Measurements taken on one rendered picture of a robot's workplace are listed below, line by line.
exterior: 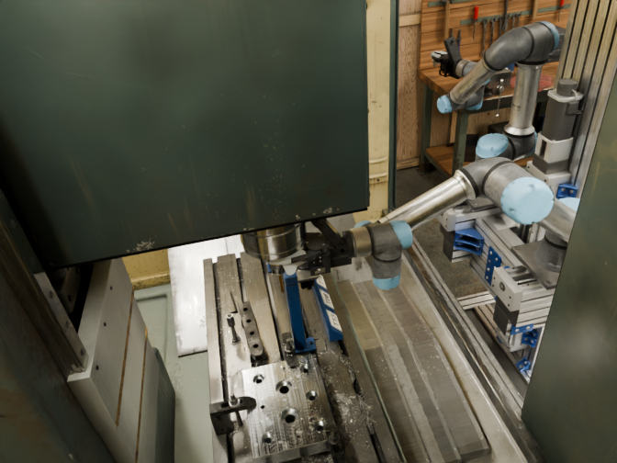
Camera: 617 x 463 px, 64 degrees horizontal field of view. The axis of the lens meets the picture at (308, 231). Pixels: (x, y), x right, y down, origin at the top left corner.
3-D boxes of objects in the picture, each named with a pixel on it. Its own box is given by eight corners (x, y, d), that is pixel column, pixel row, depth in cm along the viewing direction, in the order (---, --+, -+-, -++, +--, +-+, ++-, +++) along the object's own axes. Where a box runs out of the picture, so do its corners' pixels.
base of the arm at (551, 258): (564, 242, 179) (569, 219, 173) (591, 267, 167) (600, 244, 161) (525, 250, 177) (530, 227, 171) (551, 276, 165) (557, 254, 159)
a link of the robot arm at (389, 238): (413, 256, 126) (415, 229, 121) (372, 264, 125) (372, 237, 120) (402, 238, 133) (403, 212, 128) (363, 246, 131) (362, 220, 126)
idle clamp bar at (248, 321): (253, 312, 183) (250, 300, 180) (268, 366, 163) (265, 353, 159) (240, 316, 182) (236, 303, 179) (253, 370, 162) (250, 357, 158)
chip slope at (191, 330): (353, 245, 256) (351, 203, 240) (400, 347, 200) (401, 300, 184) (179, 280, 245) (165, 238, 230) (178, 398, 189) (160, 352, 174)
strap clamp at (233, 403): (260, 415, 148) (252, 384, 139) (261, 425, 145) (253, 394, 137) (216, 426, 147) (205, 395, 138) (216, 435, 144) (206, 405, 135)
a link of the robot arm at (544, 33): (489, 158, 212) (509, 23, 180) (516, 148, 217) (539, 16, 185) (510, 169, 203) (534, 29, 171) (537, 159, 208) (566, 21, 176)
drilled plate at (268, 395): (316, 364, 157) (315, 354, 154) (339, 447, 133) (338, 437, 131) (244, 380, 154) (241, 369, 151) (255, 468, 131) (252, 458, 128)
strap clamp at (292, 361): (294, 353, 166) (288, 321, 157) (301, 385, 156) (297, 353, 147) (284, 355, 166) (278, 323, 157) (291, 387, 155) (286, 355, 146)
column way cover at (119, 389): (163, 361, 168) (116, 240, 138) (158, 501, 130) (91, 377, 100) (149, 364, 168) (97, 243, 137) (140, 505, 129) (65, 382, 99)
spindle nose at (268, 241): (240, 226, 126) (231, 186, 119) (302, 217, 127) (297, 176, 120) (242, 266, 113) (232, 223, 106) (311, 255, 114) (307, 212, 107)
